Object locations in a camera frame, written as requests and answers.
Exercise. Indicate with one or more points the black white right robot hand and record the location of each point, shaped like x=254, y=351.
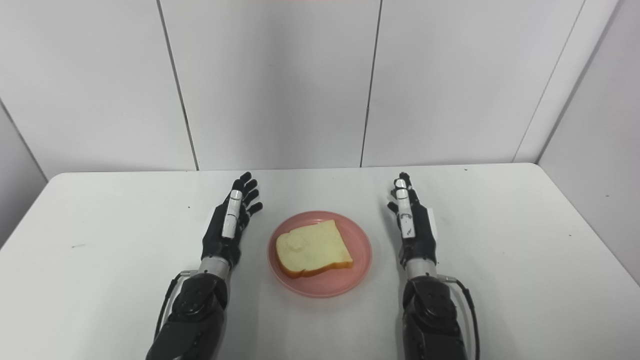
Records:
x=422, y=240

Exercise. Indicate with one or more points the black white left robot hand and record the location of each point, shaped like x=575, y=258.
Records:
x=220, y=240

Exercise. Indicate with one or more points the pink round plate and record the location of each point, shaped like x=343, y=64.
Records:
x=357, y=250

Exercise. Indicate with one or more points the slice of white bread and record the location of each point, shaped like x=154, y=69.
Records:
x=312, y=247

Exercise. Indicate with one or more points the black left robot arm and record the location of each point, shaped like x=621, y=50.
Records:
x=192, y=315

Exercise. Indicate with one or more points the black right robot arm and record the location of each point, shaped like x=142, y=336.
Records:
x=432, y=320

